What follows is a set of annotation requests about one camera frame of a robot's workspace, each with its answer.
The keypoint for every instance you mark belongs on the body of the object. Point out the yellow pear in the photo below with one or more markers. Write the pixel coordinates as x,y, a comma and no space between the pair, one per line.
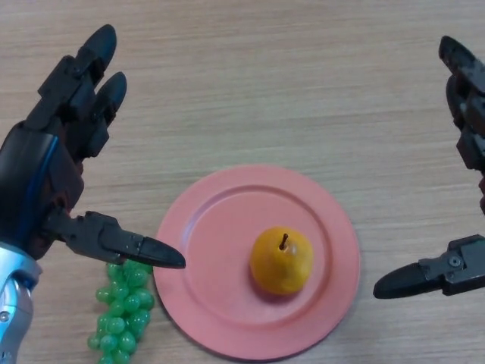
280,273

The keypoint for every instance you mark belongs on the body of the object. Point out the green grape bunch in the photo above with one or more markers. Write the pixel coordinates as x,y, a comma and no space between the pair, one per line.
121,311

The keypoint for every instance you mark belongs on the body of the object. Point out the pink round plate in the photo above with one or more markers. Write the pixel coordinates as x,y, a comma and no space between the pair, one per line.
212,265

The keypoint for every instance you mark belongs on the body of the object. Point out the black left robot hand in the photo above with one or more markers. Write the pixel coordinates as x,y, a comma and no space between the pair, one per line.
41,178

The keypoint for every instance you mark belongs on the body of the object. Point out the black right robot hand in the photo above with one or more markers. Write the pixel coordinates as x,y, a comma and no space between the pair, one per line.
466,269

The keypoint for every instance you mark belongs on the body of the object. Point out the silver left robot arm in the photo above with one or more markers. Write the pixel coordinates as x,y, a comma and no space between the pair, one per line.
15,303

